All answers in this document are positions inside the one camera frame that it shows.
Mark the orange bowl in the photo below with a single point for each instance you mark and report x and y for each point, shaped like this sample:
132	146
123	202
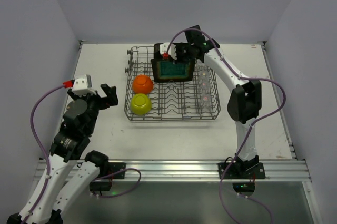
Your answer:
142	84

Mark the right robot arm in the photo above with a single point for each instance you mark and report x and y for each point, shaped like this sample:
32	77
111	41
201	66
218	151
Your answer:
244	103

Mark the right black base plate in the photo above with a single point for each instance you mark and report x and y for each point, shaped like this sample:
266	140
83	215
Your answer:
252	169

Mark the clear glass cup far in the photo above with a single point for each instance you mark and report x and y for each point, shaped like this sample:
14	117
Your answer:
201	66

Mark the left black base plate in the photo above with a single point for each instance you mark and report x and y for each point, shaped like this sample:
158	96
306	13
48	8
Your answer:
114	167

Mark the teal glazed square plate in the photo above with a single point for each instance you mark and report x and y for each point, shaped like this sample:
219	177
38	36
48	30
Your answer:
165	71

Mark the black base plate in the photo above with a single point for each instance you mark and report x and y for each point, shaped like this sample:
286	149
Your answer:
114	167
252	169

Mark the clear glass cup near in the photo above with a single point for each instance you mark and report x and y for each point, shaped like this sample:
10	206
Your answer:
205	102

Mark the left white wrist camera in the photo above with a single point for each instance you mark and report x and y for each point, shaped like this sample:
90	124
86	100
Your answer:
82	85

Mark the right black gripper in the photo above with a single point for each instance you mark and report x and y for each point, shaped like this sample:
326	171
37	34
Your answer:
182	52

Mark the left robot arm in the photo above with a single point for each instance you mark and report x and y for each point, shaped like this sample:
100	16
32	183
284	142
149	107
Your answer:
53	195

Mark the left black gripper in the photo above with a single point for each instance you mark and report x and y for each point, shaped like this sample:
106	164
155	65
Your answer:
104	99

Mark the clear glass cup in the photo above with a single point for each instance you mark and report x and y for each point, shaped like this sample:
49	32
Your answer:
201	66
204	88
205	102
203	76

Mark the black floral square plate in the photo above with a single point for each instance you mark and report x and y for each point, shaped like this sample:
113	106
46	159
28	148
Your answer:
157	50

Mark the grey wire dish rack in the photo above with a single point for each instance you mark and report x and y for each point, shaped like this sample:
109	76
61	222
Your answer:
172	101

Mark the aluminium mounting rail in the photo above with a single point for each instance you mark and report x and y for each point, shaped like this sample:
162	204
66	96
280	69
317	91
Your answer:
207	171

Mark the yellow-green bowl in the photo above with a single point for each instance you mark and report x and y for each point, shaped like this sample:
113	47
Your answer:
140	104

